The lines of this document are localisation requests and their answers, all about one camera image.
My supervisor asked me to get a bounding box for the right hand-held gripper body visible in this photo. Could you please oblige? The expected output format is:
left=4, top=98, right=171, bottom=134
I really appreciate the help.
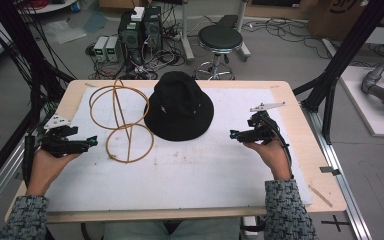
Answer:
left=238, top=101, right=286, bottom=146

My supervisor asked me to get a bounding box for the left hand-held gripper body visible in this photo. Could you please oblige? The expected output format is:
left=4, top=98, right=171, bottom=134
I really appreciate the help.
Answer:
left=39, top=114, right=91, bottom=159

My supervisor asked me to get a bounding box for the person's left hand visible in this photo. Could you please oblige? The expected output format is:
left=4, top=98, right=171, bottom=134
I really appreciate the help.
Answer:
left=25, top=146, right=81, bottom=198

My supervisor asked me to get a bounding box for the person's right hand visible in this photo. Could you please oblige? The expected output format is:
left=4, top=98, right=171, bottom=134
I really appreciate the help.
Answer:
left=242, top=137, right=294, bottom=183

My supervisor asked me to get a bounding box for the black bucket hat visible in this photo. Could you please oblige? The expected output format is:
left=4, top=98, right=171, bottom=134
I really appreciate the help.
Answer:
left=143, top=70, right=215, bottom=142

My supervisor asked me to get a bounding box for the white table mat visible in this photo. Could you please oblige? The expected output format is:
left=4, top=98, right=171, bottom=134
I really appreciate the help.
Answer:
left=45, top=86, right=314, bottom=213

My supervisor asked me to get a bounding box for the grey tape piece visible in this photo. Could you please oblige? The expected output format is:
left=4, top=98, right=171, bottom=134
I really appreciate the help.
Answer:
left=319, top=165, right=342, bottom=177

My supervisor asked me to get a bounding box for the thin wooden stick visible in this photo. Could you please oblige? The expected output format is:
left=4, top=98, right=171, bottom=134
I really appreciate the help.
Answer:
left=307, top=184, right=334, bottom=209

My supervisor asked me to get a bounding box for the grey power supply unit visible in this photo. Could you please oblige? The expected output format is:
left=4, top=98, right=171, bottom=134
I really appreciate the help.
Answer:
left=105, top=35, right=121, bottom=63
left=93, top=35, right=110, bottom=63

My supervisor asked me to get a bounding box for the black round stool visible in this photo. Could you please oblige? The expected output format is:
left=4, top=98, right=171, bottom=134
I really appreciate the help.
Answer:
left=194, top=24, right=245, bottom=81

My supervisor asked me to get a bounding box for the white desk leg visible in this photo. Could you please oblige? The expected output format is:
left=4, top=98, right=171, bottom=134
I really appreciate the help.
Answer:
left=179, top=0, right=195, bottom=64
left=234, top=0, right=252, bottom=63

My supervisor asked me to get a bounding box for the white floor board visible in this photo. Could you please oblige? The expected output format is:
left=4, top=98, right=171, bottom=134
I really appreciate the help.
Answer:
left=339, top=65, right=384, bottom=139

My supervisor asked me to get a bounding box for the black computer tower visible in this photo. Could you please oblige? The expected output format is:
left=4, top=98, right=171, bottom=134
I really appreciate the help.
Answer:
left=142, top=5, right=164, bottom=52
left=117, top=11, right=145, bottom=65

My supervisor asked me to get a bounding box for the cardboard box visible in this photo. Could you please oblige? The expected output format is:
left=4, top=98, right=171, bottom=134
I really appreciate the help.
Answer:
left=305, top=0, right=384, bottom=42

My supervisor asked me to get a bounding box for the white box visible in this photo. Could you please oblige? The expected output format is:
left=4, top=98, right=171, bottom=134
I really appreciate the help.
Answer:
left=130, top=6, right=146, bottom=23

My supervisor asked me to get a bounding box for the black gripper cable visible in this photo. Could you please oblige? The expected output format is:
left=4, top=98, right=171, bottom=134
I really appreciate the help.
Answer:
left=267, top=116, right=295, bottom=179
left=21, top=133, right=37, bottom=188

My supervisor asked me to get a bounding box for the wooden figure-eight ring frame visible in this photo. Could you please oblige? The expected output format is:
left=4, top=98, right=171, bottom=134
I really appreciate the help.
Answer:
left=88, top=78, right=156, bottom=165

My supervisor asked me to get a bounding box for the tangle of floor cables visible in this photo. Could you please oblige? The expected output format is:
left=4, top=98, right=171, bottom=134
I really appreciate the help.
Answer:
left=84, top=6, right=194, bottom=81

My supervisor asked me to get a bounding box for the black frame post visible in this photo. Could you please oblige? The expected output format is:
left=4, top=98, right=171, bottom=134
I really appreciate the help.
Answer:
left=0, top=0, right=76, bottom=198
left=292, top=0, right=384, bottom=145

